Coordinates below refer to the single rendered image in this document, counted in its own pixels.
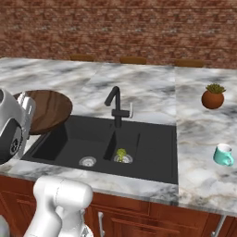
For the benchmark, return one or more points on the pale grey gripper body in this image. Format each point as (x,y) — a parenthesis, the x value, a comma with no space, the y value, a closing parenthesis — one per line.
(27,114)

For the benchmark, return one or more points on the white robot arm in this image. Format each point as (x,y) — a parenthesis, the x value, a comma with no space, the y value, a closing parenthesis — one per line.
(58,200)

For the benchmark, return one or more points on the black sink tap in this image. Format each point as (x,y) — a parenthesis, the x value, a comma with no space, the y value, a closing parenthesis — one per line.
(117,115)

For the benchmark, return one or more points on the black kitchen sink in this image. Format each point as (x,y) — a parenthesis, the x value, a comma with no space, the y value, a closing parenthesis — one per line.
(148,160)

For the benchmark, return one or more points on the round brown wooden board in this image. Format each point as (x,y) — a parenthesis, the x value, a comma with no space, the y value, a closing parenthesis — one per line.
(49,111)

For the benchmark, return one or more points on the red-brown cupboard door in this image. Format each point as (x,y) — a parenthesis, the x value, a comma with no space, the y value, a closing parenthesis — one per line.
(148,225)
(230,228)
(15,203)

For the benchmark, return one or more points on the green vegetable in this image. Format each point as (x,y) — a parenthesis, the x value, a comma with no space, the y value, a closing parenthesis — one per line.
(121,153)

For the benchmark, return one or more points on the green plant in terracotta pot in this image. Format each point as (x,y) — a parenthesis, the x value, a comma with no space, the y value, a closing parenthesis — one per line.
(213,99)

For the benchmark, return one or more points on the teal mug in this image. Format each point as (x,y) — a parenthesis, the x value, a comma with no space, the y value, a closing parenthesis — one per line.
(222,155)

